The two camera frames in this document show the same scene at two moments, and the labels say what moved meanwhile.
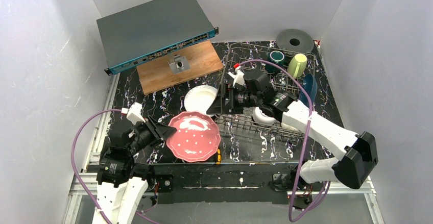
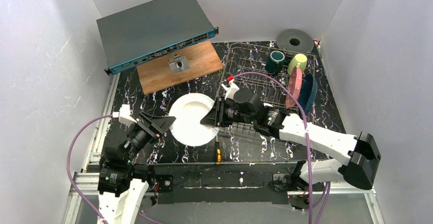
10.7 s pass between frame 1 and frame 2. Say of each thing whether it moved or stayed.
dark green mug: stayed
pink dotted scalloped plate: moved
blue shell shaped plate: stayed
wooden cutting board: stayed
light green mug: stayed
